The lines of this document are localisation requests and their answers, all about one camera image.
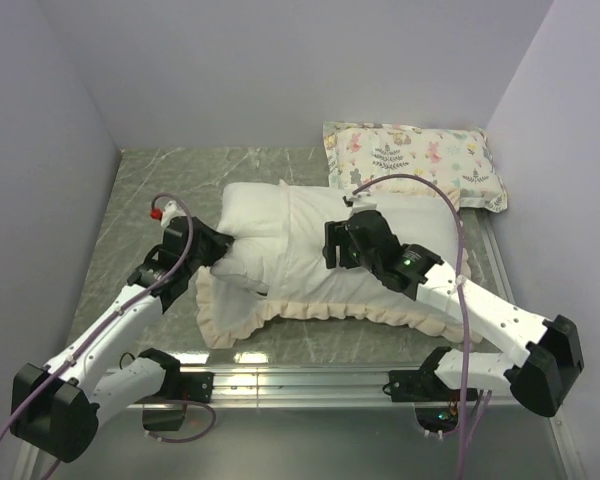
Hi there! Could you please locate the white pillow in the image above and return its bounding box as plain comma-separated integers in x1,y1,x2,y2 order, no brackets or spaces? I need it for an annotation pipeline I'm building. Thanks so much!
212,182,469,326

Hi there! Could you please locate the grey and cream ruffled pillowcase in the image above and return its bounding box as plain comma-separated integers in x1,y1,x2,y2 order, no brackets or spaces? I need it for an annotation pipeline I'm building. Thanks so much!
194,182,474,349

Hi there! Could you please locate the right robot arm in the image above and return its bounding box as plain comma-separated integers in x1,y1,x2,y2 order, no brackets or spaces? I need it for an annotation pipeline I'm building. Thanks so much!
323,210,584,417

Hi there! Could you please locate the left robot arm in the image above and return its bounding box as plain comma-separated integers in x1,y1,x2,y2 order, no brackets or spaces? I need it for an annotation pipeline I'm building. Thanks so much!
9,216,234,463

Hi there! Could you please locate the animal print pillow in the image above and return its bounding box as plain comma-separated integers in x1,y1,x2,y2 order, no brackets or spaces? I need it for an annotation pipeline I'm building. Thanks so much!
323,122,508,213

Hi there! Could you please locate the black left base box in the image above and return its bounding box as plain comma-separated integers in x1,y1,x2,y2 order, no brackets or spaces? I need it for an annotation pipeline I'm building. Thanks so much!
141,404,187,432

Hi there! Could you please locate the right base electronics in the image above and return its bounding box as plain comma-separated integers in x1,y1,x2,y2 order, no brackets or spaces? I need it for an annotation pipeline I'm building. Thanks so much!
414,407,459,438

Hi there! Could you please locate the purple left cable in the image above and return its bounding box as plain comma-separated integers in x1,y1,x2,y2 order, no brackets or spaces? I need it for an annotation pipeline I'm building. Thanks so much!
0,192,219,480

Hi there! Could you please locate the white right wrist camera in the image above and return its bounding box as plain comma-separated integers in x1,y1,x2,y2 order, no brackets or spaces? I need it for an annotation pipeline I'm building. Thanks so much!
342,192,377,216

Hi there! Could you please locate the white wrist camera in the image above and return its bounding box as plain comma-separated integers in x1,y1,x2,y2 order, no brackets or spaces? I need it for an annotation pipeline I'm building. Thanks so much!
149,200,186,228
342,192,377,216

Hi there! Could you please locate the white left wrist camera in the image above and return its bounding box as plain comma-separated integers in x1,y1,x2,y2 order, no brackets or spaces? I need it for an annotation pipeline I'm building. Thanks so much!
149,200,186,228

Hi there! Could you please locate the aluminium mounting rail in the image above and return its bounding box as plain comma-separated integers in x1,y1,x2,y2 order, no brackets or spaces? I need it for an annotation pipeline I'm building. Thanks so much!
104,212,565,412

